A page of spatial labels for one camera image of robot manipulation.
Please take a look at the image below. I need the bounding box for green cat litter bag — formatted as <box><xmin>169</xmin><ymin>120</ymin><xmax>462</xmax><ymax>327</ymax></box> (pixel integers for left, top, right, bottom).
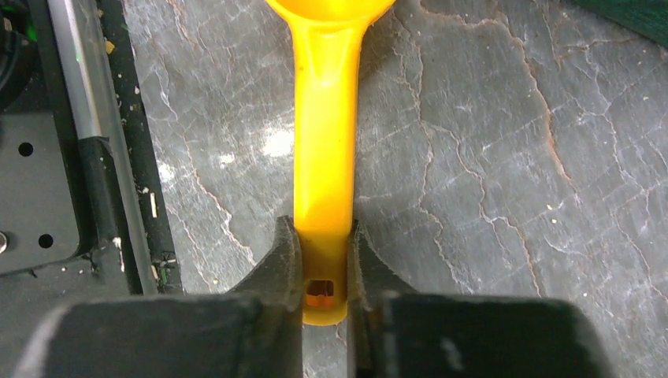
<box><xmin>573</xmin><ymin>0</ymin><xmax>667</xmax><ymax>48</ymax></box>

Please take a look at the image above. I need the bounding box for yellow plastic scoop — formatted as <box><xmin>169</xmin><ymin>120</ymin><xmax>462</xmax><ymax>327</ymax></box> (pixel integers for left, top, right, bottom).
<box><xmin>270</xmin><ymin>1</ymin><xmax>392</xmax><ymax>326</ymax></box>

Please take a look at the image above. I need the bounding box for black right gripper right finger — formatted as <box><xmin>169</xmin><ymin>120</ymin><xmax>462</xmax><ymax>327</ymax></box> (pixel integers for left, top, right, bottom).
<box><xmin>347</xmin><ymin>223</ymin><xmax>614</xmax><ymax>377</ymax></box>

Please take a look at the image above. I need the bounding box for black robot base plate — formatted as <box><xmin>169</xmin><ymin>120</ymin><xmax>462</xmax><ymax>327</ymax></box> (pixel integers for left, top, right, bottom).
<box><xmin>1</xmin><ymin>1</ymin><xmax>181</xmax><ymax>377</ymax></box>

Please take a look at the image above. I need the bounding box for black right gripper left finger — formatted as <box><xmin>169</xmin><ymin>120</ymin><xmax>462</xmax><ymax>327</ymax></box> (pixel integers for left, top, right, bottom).
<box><xmin>13</xmin><ymin>216</ymin><xmax>303</xmax><ymax>377</ymax></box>

